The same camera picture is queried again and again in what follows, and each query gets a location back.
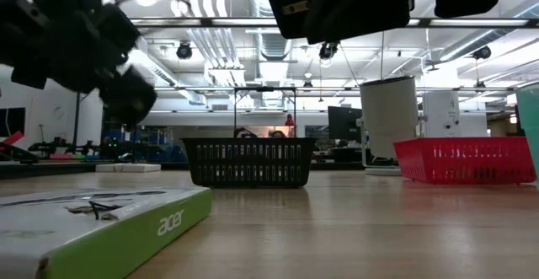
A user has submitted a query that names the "white green acer box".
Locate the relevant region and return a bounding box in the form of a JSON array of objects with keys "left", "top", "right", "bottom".
[{"left": 0, "top": 186, "right": 214, "bottom": 279}]

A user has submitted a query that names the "white pillar device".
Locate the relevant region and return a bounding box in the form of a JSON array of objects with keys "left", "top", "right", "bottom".
[{"left": 422, "top": 89, "right": 462, "bottom": 139}]

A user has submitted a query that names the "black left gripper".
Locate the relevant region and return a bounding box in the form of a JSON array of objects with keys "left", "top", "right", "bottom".
[{"left": 0, "top": 0, "right": 157, "bottom": 125}]

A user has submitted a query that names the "teal translucent plastic bin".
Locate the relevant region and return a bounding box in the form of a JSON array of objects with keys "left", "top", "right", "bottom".
[{"left": 515, "top": 83, "right": 539, "bottom": 180}]

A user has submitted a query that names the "long light bar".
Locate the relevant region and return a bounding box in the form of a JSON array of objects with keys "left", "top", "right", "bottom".
[{"left": 128, "top": 16, "right": 539, "bottom": 30}]

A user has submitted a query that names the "black ceiling spotlight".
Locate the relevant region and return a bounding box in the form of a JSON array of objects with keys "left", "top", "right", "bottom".
[
  {"left": 472, "top": 46, "right": 493, "bottom": 61},
  {"left": 176, "top": 41, "right": 194, "bottom": 61},
  {"left": 318, "top": 41, "right": 341, "bottom": 61}
]

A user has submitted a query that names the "small flat white box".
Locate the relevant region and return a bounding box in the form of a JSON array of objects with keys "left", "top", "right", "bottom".
[{"left": 95, "top": 163, "right": 162, "bottom": 174}]

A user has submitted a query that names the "black computer monitor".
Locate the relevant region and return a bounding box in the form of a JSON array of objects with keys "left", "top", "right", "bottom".
[{"left": 328, "top": 105, "right": 363, "bottom": 142}]

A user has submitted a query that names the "red slotted plastic basket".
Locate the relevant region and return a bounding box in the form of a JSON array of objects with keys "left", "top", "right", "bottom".
[{"left": 393, "top": 137, "right": 537, "bottom": 186}]

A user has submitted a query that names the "black metal stand frame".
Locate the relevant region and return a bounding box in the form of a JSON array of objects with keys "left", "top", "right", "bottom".
[{"left": 233, "top": 86, "right": 297, "bottom": 139}]

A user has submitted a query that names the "black slotted plastic basket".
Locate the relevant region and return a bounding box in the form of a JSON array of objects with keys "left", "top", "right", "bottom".
[{"left": 181, "top": 137, "right": 318, "bottom": 189}]

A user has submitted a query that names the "black wall screen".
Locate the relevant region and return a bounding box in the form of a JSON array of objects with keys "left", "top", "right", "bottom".
[{"left": 0, "top": 106, "right": 26, "bottom": 137}]

